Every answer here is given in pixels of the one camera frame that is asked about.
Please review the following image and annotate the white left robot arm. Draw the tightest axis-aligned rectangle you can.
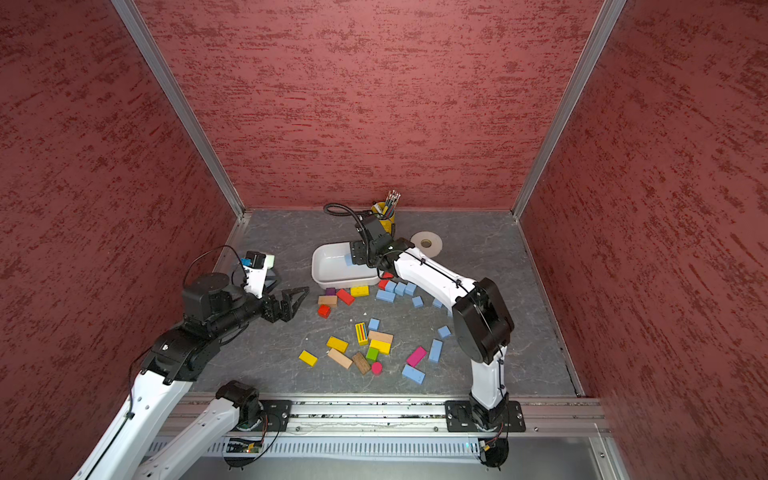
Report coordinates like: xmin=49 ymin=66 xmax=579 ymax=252
xmin=74 ymin=267 xmax=309 ymax=479

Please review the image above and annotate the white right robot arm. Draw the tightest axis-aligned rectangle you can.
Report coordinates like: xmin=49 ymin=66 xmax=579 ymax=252
xmin=344 ymin=209 xmax=514 ymax=431

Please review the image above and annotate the yellow metal pencil bucket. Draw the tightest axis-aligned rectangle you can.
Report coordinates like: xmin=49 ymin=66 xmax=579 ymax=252
xmin=371 ymin=202 xmax=395 ymax=235

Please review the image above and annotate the tan block left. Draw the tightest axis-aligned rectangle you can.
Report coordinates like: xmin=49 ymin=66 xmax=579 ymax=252
xmin=318 ymin=295 xmax=338 ymax=307

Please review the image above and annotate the light blue long block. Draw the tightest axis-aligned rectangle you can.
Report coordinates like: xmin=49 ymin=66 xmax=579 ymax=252
xmin=376 ymin=290 xmax=396 ymax=303

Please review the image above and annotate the yellow block near bowl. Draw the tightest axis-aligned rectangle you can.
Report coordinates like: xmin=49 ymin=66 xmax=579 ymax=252
xmin=350 ymin=286 xmax=370 ymax=298

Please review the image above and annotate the white rectangular bowl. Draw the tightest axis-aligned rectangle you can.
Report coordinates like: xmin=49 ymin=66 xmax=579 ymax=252
xmin=311 ymin=242 xmax=379 ymax=289

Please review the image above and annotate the white tape roll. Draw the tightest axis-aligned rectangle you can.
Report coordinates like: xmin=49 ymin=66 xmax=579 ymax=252
xmin=410 ymin=231 xmax=443 ymax=258

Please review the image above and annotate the bundle of pencils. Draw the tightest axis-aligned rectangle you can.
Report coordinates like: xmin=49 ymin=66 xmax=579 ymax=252
xmin=383 ymin=190 xmax=401 ymax=219

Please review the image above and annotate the red flat block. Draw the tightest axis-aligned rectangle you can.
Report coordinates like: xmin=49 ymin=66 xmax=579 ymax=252
xmin=336 ymin=289 xmax=355 ymax=305

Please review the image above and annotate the yellow block front left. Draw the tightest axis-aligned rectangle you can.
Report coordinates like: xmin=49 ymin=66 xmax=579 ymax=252
xmin=299 ymin=350 xmax=318 ymax=367

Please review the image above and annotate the yellow block centre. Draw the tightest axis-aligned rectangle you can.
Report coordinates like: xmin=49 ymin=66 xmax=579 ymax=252
xmin=326 ymin=336 xmax=348 ymax=354

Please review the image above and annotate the natural wood long block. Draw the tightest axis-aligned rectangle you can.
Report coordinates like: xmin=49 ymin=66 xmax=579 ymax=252
xmin=328 ymin=348 xmax=353 ymax=369

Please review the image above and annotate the striped yellow block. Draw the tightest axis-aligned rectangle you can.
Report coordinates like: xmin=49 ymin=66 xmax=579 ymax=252
xmin=355 ymin=323 xmax=369 ymax=346

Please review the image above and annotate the tan wood block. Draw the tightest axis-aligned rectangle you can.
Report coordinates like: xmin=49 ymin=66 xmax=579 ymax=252
xmin=368 ymin=331 xmax=394 ymax=344

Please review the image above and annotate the dark wood block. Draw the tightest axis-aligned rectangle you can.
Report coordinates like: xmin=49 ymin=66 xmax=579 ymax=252
xmin=352 ymin=352 xmax=371 ymax=375

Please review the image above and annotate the green small block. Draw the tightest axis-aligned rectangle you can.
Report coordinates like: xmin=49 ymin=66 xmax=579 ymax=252
xmin=365 ymin=347 xmax=379 ymax=362

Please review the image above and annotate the magenta block front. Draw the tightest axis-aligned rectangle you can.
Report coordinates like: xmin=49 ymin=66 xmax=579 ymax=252
xmin=407 ymin=346 xmax=428 ymax=368

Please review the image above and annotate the light blue upright block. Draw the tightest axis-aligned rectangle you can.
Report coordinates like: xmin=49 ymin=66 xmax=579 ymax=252
xmin=428 ymin=339 xmax=443 ymax=363

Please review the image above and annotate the light blue block front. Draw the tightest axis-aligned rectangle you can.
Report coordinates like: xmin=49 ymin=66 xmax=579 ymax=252
xmin=402 ymin=364 xmax=425 ymax=385

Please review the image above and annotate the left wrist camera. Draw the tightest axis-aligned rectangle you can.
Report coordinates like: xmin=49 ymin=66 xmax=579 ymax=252
xmin=241 ymin=250 xmax=275 ymax=298

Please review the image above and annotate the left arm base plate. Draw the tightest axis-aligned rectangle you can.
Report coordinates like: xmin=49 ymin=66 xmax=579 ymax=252
xmin=236 ymin=399 xmax=293 ymax=432

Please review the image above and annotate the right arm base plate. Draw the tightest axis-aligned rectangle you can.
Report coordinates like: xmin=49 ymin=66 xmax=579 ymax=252
xmin=444 ymin=400 xmax=526 ymax=433

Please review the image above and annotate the aluminium front rail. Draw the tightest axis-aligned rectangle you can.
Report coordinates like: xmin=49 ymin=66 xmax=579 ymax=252
xmin=161 ymin=394 xmax=610 ymax=436

